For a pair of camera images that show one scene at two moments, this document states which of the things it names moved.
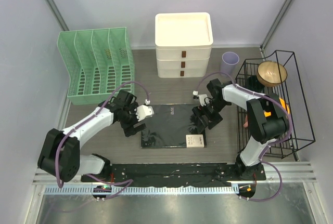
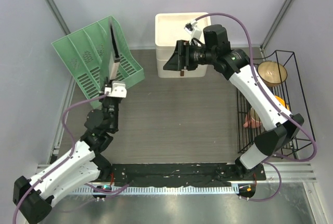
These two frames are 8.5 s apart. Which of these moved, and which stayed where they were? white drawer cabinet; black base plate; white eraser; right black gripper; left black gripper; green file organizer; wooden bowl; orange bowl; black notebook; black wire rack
Moved: white eraser; black notebook; green file organizer; right black gripper; left black gripper
Stayed: black base plate; wooden bowl; black wire rack; white drawer cabinet; orange bowl
